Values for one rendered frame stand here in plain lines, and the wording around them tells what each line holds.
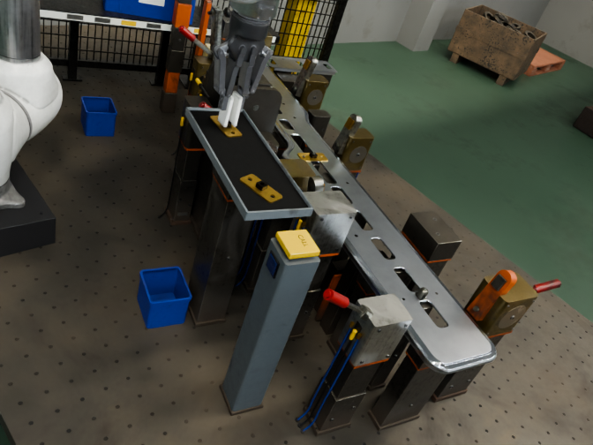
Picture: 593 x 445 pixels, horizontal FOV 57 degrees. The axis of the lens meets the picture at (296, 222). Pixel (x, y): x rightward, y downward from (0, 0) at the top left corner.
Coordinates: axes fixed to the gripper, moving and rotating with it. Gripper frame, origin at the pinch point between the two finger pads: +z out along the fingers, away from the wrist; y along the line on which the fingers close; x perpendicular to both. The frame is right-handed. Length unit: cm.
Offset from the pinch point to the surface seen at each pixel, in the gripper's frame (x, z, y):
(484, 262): -26, 51, 100
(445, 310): -51, 21, 29
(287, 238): -35.5, 4.6, -7.7
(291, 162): -4.9, 12.5, 17.1
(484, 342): -61, 21, 31
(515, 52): 221, 83, 498
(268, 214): -28.7, 4.7, -7.2
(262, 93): 10.5, 2.4, 15.6
